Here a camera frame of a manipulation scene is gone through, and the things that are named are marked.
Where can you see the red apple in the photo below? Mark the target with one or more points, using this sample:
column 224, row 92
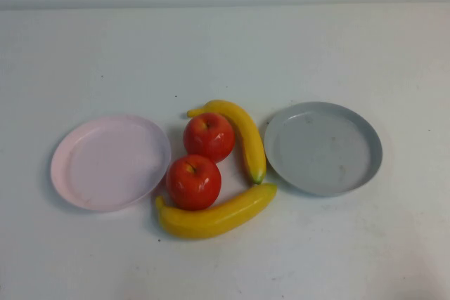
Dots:
column 209, row 138
column 193, row 184

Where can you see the yellow banana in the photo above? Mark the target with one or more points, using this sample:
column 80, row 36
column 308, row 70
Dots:
column 211, row 222
column 246, row 131

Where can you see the grey round plate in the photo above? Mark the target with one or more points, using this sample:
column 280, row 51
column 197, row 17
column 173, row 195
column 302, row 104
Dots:
column 323, row 149

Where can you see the pink round plate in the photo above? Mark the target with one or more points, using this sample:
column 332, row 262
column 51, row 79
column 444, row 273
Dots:
column 105, row 166

